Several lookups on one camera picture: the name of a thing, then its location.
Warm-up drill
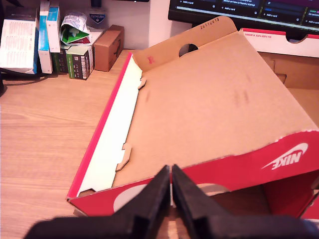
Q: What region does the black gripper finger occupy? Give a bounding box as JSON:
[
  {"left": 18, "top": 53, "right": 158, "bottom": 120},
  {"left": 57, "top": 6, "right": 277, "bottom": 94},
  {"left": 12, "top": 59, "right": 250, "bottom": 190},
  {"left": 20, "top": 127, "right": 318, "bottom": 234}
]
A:
[
  {"left": 109, "top": 165, "right": 171, "bottom": 239},
  {"left": 171, "top": 164, "right": 231, "bottom": 239}
]

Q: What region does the red Nike shoebox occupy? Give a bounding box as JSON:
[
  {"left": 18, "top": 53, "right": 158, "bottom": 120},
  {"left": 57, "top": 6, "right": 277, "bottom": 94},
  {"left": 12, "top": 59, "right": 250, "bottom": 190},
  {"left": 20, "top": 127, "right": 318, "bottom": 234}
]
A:
[{"left": 66, "top": 15, "right": 319, "bottom": 221}]

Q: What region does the green black product box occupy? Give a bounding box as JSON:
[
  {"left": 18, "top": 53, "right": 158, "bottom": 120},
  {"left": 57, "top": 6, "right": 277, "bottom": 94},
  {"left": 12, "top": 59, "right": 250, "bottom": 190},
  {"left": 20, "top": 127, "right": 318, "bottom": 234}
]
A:
[{"left": 65, "top": 27, "right": 105, "bottom": 80}]

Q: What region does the brown cardboard box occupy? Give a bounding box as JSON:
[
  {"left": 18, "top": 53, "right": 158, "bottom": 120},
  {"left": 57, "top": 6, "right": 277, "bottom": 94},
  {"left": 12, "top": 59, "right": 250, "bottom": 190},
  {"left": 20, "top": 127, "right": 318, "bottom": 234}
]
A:
[{"left": 93, "top": 24, "right": 125, "bottom": 72}]

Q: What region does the dark green box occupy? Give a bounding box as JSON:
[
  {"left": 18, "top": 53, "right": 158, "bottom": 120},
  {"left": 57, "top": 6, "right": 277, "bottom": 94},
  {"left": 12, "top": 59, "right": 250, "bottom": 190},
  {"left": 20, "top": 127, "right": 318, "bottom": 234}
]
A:
[{"left": 51, "top": 48, "right": 69, "bottom": 75}]

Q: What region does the blue white slim box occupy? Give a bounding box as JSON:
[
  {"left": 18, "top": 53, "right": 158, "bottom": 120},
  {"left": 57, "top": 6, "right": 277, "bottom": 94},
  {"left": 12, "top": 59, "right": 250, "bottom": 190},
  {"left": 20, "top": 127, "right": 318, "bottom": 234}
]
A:
[
  {"left": 37, "top": 0, "right": 54, "bottom": 75},
  {"left": 46, "top": 6, "right": 62, "bottom": 53}
]

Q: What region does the crumpled printed leaflet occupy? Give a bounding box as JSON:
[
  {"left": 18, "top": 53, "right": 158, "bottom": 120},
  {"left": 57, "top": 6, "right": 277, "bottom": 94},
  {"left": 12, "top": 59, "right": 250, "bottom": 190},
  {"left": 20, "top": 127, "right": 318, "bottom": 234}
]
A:
[{"left": 59, "top": 12, "right": 92, "bottom": 47}]

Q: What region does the clear Cuticura jar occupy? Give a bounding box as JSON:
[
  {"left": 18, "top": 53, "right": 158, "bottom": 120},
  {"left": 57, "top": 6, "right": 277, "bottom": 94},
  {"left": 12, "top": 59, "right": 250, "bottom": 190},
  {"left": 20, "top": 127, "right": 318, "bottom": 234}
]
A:
[{"left": 86, "top": 6, "right": 108, "bottom": 30}]

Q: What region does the large black computer monitor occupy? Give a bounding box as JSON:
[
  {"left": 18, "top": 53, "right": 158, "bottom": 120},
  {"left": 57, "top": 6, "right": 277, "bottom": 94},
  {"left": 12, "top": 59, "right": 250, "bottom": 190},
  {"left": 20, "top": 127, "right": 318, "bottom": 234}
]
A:
[{"left": 168, "top": 0, "right": 319, "bottom": 42}]

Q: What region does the white printed carton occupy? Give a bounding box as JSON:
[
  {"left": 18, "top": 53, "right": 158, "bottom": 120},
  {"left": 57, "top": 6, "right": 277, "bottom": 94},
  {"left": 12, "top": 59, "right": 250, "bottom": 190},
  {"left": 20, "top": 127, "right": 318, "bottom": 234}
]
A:
[{"left": 0, "top": 9, "right": 39, "bottom": 75}]

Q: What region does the black desk cable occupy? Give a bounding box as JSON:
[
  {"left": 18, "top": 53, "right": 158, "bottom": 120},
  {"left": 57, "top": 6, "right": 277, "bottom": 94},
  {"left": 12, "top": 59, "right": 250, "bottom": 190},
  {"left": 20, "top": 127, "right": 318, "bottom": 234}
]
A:
[{"left": 0, "top": 69, "right": 48, "bottom": 87}]

